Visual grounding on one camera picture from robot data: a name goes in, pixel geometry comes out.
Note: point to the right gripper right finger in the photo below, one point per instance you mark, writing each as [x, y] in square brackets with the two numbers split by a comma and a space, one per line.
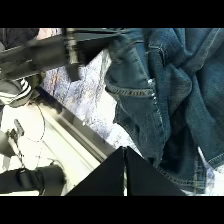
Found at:
[143, 180]

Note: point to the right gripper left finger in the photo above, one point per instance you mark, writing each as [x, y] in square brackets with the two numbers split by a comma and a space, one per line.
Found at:
[108, 180]

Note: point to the blue jeans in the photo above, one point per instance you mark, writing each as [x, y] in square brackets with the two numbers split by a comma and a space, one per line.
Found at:
[186, 100]

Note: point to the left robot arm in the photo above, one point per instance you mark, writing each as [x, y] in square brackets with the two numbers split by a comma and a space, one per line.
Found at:
[33, 178]

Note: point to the black and white striped garment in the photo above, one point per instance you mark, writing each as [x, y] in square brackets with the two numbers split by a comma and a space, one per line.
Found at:
[16, 93]

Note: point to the silver frame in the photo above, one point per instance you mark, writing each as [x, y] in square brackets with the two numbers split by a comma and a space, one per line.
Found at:
[76, 130]

